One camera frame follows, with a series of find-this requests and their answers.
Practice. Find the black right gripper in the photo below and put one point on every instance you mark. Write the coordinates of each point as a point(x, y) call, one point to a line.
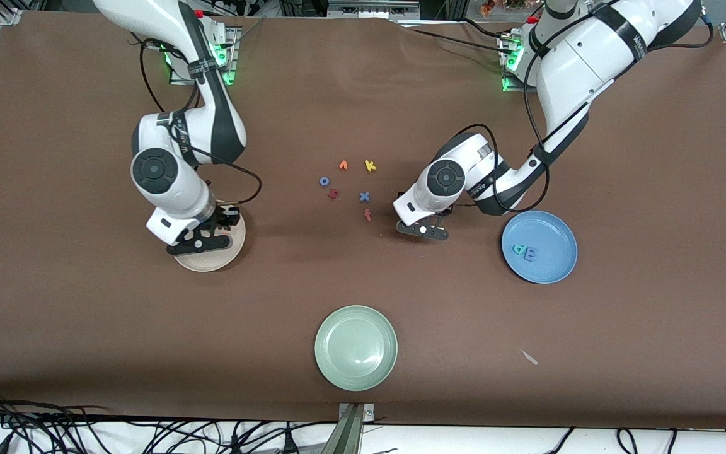
point(222, 219)

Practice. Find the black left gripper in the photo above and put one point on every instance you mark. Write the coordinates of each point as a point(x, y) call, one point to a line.
point(443, 215)

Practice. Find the teal foam letter p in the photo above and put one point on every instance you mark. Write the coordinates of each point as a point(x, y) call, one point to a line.
point(515, 251)

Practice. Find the purple-blue foam letter E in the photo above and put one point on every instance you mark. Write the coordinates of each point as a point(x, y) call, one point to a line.
point(533, 255)

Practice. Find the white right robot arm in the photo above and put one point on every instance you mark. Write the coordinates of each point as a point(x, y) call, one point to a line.
point(180, 189)

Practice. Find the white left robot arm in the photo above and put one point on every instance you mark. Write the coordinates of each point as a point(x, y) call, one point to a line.
point(564, 69)

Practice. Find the beige round plate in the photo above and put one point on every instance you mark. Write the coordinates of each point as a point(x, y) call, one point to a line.
point(212, 260)

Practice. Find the yellow foam letter k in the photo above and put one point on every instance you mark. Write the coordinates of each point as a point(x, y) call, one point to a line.
point(369, 166)

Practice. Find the dark red foam letter h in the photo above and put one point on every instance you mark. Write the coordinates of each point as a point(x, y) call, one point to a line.
point(333, 194)

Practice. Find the blue round plate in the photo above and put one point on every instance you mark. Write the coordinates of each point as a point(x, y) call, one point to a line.
point(555, 265)

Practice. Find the pale green round plate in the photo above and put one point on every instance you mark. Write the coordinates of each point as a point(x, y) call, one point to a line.
point(355, 348)

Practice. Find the small grey paper scrap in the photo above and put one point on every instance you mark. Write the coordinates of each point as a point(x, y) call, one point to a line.
point(530, 358)

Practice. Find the brown table mat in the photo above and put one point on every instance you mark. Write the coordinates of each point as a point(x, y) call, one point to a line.
point(86, 315)

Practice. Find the orange brown object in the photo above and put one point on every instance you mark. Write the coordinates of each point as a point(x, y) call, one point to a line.
point(488, 7)

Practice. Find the grey metal box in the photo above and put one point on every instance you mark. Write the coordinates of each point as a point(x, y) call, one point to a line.
point(369, 7)

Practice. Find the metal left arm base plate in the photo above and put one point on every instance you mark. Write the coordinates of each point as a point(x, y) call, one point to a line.
point(514, 89)

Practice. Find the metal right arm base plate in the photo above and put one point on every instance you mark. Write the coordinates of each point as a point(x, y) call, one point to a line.
point(232, 47)

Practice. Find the metal table edge bracket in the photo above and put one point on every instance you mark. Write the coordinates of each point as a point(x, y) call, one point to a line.
point(350, 435)

